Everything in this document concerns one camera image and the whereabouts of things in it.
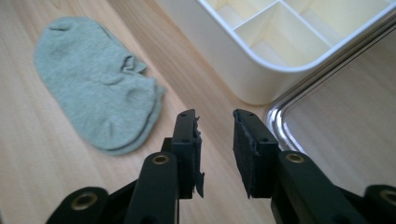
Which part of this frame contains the metal-rimmed tray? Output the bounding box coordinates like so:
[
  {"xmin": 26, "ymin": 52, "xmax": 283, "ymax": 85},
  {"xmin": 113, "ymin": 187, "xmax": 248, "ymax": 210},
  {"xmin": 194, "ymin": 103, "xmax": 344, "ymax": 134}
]
[{"xmin": 265, "ymin": 18, "xmax": 396, "ymax": 198}]

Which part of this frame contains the white divided storage box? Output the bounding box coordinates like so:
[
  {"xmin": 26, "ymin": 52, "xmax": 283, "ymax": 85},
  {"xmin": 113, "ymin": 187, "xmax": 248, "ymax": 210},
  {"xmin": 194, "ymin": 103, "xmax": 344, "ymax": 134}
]
[{"xmin": 155, "ymin": 0, "xmax": 396, "ymax": 106}]

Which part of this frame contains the pale green sock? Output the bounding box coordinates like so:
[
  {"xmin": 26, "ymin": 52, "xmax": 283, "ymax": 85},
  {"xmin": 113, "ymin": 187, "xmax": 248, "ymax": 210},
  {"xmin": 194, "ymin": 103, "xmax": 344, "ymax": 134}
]
[{"xmin": 33, "ymin": 16, "xmax": 167, "ymax": 157}]

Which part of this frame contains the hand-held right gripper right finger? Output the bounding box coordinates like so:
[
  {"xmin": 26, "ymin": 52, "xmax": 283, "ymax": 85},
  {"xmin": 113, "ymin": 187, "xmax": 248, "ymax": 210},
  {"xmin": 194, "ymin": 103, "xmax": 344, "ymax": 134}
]
[{"xmin": 233, "ymin": 108, "xmax": 282, "ymax": 200}]

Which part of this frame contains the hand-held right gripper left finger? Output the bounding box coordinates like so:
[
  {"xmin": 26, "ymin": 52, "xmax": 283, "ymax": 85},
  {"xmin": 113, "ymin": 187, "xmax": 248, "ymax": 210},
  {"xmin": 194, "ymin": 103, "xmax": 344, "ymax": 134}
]
[{"xmin": 160, "ymin": 108, "xmax": 205, "ymax": 200}]

